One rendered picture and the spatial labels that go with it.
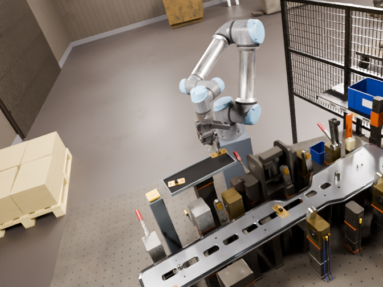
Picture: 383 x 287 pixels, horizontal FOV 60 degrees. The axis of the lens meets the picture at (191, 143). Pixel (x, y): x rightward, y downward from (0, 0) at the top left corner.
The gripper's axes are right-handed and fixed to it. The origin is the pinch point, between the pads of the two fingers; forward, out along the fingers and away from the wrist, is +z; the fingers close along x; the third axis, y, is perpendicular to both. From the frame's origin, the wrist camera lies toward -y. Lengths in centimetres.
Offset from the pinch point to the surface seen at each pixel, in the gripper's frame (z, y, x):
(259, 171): 9.6, -13.6, 15.3
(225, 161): 7.5, -2.1, 1.1
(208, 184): 14.9, 9.9, 3.7
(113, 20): 88, -22, -844
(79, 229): 53, 93, -48
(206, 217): 15.6, 19.1, 22.9
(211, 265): 23, 26, 42
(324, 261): 40, -21, 53
